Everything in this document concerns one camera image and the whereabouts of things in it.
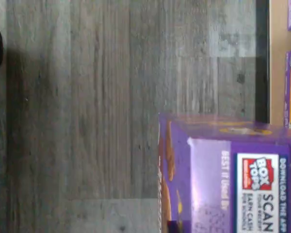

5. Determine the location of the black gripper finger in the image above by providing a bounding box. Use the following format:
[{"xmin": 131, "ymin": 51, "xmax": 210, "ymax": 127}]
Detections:
[{"xmin": 166, "ymin": 219, "xmax": 185, "ymax": 233}]

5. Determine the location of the purple Annie's box brown label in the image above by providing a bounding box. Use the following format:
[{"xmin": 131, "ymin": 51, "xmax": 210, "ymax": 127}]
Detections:
[{"xmin": 158, "ymin": 112, "xmax": 291, "ymax": 233}]

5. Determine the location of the brown wooden shelf board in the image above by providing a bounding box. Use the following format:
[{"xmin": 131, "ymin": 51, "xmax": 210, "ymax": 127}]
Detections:
[{"xmin": 268, "ymin": 0, "xmax": 291, "ymax": 126}]

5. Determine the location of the black metal shelf rack frame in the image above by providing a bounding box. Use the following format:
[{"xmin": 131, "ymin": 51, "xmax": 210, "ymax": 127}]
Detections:
[{"xmin": 255, "ymin": 0, "xmax": 270, "ymax": 123}]

